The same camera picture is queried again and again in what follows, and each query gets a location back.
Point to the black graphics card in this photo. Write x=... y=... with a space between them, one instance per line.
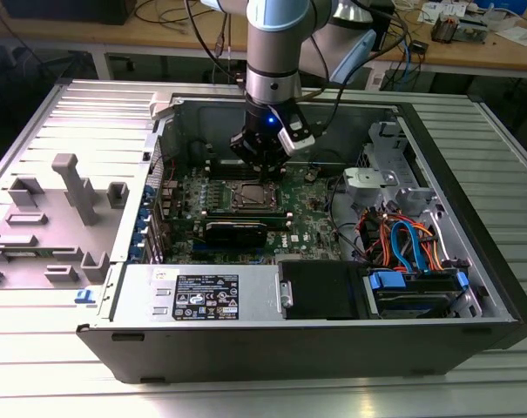
x=234 y=237

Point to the black finned heat sink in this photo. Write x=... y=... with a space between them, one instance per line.
x=443 y=28

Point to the small black device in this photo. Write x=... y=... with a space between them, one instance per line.
x=420 y=47

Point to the black monitor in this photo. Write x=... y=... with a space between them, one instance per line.
x=71 y=11

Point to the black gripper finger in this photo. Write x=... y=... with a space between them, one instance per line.
x=282 y=172
x=263 y=172

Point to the small blue clip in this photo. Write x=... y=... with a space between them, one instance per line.
x=83 y=297

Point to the silver disk bay cage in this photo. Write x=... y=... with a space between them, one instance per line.
x=367 y=180

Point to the grey hard disk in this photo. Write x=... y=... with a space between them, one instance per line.
x=413 y=305

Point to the tall black box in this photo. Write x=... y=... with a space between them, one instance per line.
x=385 y=17

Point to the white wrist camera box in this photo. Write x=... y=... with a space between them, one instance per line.
x=298 y=143

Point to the wooden workbench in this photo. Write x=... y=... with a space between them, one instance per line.
x=463 y=56

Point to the green motherboard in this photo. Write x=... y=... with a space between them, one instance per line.
x=306 y=209

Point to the coin cell battery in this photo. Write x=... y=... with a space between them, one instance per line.
x=311 y=176

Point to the silver CPU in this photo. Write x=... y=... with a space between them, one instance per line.
x=254 y=194

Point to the green circuit board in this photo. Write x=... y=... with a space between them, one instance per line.
x=472 y=30

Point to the blue disk carrier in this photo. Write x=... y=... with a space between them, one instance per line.
x=387 y=281

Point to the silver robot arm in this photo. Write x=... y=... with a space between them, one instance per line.
x=272 y=56

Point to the black PC case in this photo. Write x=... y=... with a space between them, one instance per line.
x=289 y=352

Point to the grey parts rack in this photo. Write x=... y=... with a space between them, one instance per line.
x=49 y=235

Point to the white printed card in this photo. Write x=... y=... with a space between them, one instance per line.
x=433 y=11

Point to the white paper sheet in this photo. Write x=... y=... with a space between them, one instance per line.
x=520 y=35

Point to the silver power supply unit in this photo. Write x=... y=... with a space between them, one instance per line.
x=137 y=296

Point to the black RAM slot bank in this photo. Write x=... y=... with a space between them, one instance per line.
x=219 y=172
x=245 y=216

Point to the black drive bay box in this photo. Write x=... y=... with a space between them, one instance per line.
x=319 y=291

